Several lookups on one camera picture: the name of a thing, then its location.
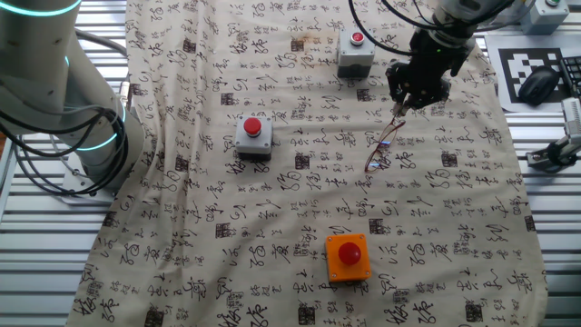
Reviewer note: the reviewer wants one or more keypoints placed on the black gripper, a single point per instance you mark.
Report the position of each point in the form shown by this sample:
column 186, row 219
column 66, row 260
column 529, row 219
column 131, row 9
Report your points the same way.
column 429, row 59

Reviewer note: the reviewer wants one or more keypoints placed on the dark red framed glasses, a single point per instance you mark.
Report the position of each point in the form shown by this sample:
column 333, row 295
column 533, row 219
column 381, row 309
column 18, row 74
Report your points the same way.
column 377, row 156

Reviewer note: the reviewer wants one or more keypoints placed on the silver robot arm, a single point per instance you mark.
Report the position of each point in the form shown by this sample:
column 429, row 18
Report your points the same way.
column 36, row 68

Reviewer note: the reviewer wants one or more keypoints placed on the grey box small red button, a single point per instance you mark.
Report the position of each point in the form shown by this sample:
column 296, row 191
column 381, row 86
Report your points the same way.
column 356, row 56

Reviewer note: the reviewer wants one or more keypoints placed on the black white marker sheet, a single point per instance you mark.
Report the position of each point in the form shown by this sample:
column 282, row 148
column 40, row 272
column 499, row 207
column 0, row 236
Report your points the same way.
column 492, row 68

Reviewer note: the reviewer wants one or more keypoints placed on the black computer mouse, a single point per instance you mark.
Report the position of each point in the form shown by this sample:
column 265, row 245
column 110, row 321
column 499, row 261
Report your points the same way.
column 538, row 86

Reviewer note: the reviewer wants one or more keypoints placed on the grey box green button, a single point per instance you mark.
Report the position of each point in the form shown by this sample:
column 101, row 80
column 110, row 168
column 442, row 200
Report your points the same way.
column 540, row 20

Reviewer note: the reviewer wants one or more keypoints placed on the black keyboard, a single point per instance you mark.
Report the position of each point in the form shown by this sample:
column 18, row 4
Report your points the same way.
column 573, row 72

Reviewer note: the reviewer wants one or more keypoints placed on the grey box large red button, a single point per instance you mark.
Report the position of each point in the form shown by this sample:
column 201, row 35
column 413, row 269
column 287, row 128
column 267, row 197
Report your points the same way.
column 261, row 143

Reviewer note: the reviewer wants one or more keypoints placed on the beige calligraphy print cloth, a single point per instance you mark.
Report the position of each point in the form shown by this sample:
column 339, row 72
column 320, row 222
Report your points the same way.
column 272, row 204

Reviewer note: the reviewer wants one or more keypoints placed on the orange box red button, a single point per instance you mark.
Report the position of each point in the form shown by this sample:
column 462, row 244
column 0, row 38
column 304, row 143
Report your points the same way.
column 336, row 268

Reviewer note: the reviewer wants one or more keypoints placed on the camera mount clamp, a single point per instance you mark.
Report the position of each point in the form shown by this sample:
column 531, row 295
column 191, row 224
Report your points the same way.
column 558, row 153

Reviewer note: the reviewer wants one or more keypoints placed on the metal base plate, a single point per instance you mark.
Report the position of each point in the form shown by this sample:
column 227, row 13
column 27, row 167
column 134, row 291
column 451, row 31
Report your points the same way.
column 72, row 186

